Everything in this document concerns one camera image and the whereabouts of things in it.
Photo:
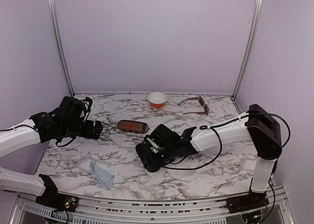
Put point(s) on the brown striped glasses case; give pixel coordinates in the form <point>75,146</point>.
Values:
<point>133,126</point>

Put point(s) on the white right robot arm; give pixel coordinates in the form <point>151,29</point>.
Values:
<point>262,128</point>

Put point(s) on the black woven glasses case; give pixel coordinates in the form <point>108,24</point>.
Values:
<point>146,155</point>

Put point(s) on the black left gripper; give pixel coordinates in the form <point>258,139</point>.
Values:
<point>88,133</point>

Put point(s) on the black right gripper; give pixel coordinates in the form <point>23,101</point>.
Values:
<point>155,161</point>

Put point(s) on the brown translucent sunglasses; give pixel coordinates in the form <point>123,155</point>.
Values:
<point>201,103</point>

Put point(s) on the white bowl orange outside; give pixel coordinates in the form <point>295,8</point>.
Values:
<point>157,99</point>

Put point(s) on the aluminium frame post left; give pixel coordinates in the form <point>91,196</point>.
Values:
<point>59,46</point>

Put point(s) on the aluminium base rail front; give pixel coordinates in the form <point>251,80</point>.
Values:
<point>215,210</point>

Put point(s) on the aluminium frame post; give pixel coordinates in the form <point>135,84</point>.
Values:
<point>59,46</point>
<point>249,46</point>

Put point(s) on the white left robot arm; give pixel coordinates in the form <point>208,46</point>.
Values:
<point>63,125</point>

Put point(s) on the light blue cleaning cloth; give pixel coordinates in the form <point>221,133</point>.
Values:
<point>105,177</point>

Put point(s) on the aluminium frame post right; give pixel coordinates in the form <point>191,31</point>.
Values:
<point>249,46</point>

